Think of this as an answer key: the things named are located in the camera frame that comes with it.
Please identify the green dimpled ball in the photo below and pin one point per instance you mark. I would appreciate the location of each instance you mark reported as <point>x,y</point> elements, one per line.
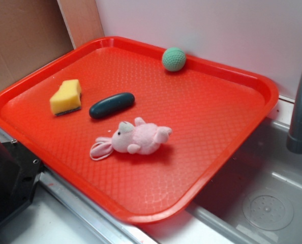
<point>173,59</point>

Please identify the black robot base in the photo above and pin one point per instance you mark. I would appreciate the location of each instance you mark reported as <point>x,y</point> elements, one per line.
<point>19,174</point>

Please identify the pink plush bunny toy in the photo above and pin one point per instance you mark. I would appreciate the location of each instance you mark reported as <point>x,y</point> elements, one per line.
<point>139,138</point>

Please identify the dark teal oval object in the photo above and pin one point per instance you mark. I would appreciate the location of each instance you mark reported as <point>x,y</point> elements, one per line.
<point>111,105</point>

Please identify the red plastic tray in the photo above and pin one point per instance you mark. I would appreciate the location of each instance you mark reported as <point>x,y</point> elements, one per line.
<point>211,108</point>

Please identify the yellow sponge with dark pad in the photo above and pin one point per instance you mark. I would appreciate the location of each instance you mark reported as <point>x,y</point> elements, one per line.
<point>67,98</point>

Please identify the round sink drain cover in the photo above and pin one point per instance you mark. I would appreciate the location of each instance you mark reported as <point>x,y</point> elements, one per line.
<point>267,210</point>

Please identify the brown cardboard panel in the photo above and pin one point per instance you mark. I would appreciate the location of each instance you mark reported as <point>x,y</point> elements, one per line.
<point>34,33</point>

